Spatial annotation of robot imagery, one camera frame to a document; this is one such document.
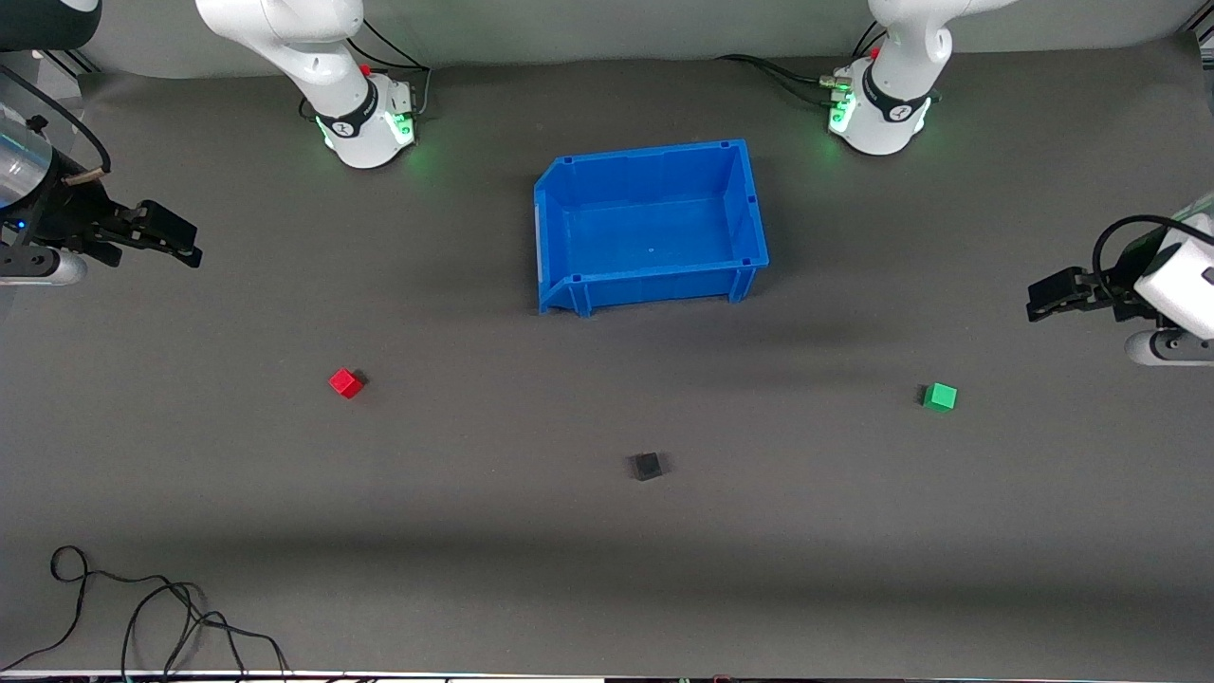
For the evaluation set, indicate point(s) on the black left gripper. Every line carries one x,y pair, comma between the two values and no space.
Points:
1115,287

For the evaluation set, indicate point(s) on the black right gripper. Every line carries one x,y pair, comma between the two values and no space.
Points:
66,216

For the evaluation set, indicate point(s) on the green cube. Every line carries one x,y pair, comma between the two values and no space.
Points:
940,396

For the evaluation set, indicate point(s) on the red cube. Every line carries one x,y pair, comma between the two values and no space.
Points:
345,383

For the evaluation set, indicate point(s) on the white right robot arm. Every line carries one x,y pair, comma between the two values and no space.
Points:
313,57

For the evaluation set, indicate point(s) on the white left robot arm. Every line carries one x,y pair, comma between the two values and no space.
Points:
892,104

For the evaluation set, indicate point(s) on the black cube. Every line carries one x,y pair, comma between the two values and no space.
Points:
647,466

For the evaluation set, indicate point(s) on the blue plastic storage bin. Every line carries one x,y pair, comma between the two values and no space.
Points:
650,228

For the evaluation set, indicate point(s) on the aluminium frame rail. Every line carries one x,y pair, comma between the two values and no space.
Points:
71,62

